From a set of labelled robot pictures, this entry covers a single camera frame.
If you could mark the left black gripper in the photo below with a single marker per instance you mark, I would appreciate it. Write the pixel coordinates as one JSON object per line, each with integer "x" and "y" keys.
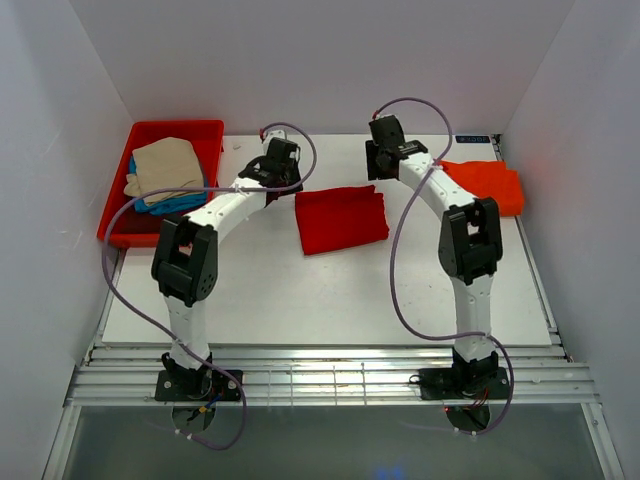
{"x": 293, "y": 190}

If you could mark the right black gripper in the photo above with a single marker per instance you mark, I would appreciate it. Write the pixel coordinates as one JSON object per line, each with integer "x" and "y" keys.
{"x": 372, "y": 171}

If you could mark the red t shirt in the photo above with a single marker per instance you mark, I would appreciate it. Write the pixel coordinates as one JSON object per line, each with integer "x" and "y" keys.
{"x": 340, "y": 218}

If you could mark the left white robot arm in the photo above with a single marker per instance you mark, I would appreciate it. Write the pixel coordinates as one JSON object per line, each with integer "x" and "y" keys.
{"x": 185, "y": 263}

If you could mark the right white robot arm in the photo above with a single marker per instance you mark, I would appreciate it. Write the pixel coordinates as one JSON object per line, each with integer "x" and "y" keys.
{"x": 469, "y": 250}

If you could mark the blue table label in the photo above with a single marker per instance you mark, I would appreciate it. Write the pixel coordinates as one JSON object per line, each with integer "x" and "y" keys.
{"x": 472, "y": 139}

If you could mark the blue folded t shirt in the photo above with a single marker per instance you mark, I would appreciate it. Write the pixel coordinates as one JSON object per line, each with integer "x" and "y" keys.
{"x": 168, "y": 202}

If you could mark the folded orange t shirt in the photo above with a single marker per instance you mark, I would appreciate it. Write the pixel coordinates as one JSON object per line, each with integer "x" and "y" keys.
{"x": 489, "y": 179}

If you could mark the beige folded t shirt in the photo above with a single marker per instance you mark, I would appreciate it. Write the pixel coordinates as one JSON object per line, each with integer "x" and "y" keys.
{"x": 167, "y": 163}

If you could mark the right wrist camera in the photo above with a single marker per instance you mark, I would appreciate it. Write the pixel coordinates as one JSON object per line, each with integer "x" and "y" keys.
{"x": 387, "y": 131}

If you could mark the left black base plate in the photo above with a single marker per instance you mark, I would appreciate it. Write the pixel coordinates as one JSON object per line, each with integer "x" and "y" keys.
{"x": 212, "y": 385}

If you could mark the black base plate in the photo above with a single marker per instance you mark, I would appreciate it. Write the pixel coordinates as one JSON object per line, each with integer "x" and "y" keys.
{"x": 445, "y": 384}
{"x": 212, "y": 385}

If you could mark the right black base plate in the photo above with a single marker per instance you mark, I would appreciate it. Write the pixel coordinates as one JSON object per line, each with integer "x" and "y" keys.
{"x": 445, "y": 384}

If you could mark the aluminium rail frame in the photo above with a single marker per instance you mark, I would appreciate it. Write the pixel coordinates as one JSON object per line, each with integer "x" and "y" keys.
{"x": 359, "y": 359}

